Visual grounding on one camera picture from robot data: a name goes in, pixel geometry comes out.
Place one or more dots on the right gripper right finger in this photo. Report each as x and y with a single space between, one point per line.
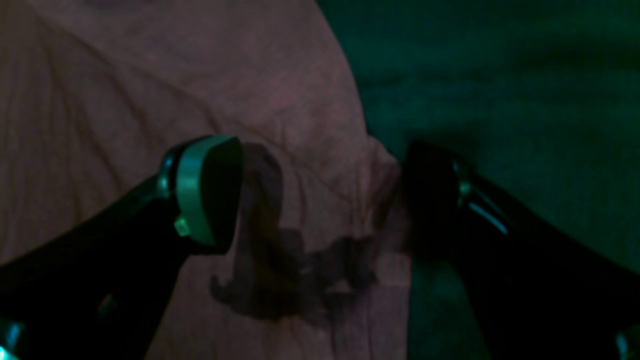
536 293

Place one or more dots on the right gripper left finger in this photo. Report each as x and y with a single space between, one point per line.
99 291

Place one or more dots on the red long-sleeve T-shirt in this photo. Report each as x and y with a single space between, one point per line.
94 93

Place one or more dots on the black table cloth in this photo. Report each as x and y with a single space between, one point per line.
541 96

